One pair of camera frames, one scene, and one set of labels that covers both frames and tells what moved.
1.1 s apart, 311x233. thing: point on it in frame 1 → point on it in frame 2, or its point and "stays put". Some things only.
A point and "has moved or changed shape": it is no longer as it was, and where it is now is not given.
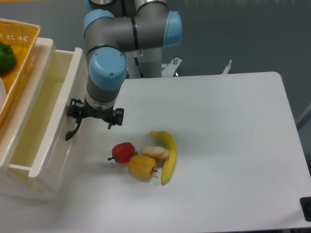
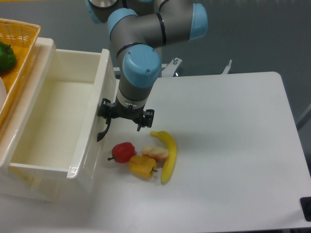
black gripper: [75, 112] → [109, 109]
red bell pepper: [122, 152] stays put
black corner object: [305, 202] stays put
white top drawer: [34, 140] has moved or changed shape
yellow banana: [171, 158] stays put
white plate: [3, 94] stays put
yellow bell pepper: [142, 166] stays put
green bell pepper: [8, 59] stays put
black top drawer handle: [69, 133] → [101, 135]
